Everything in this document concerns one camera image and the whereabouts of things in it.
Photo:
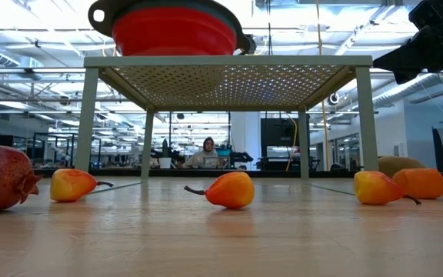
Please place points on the teal box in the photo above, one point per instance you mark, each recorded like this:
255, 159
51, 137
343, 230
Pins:
223, 152

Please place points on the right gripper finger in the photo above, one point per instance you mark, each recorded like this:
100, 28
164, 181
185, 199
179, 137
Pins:
397, 61
409, 43

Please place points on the person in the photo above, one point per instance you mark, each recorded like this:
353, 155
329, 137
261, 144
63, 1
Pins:
207, 148

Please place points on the brown fuzzy kiwi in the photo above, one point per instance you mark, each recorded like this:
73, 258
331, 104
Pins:
396, 164

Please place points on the black monitor panel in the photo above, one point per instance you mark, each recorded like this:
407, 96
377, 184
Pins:
279, 132

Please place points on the pale green perforated metal shelf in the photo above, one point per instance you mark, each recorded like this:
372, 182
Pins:
225, 61

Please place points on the red collapsible bowl grey rim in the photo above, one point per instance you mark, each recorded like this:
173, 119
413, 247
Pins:
175, 31

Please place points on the orange mandarin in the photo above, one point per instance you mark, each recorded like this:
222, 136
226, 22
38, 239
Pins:
423, 184

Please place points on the yellow orange toy pear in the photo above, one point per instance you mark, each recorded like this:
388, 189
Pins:
375, 187
231, 190
69, 185

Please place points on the white bucket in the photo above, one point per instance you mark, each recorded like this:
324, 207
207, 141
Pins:
165, 162

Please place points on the black workstation frame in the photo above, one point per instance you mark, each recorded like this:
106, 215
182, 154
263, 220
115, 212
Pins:
52, 134

